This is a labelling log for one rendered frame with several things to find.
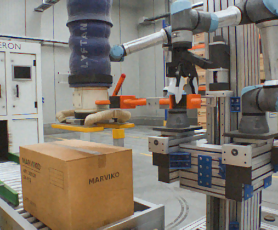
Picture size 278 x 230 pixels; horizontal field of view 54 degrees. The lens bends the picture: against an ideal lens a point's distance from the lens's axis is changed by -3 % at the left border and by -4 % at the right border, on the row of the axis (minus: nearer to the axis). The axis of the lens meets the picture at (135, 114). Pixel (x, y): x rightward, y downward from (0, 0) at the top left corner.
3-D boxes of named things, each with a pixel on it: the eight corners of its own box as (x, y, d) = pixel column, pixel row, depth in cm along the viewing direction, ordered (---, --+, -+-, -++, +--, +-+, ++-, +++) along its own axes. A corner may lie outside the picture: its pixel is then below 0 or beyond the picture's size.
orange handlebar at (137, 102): (61, 105, 160) (61, 99, 160) (103, 104, 180) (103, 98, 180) (194, 107, 92) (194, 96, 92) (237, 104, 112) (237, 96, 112)
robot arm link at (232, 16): (239, 3, 137) (163, 20, 116) (256, -4, 127) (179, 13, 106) (244, 26, 139) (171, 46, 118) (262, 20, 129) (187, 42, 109)
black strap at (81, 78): (60, 84, 143) (60, 76, 143) (97, 85, 158) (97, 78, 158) (83, 81, 126) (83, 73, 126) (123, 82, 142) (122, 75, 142)
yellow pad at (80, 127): (51, 127, 146) (50, 118, 146) (67, 126, 153) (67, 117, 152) (85, 132, 121) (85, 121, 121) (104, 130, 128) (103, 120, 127)
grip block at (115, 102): (107, 109, 124) (107, 95, 124) (124, 108, 131) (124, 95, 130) (119, 109, 118) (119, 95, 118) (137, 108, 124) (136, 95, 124)
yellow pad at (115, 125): (81, 125, 159) (81, 116, 159) (96, 124, 166) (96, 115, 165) (119, 128, 134) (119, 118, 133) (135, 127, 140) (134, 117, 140)
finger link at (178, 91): (167, 103, 99) (173, 79, 101) (180, 103, 95) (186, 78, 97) (162, 99, 97) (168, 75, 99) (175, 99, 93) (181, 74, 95)
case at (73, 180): (22, 208, 170) (18, 145, 168) (77, 194, 197) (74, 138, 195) (72, 243, 126) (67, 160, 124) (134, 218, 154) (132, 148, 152)
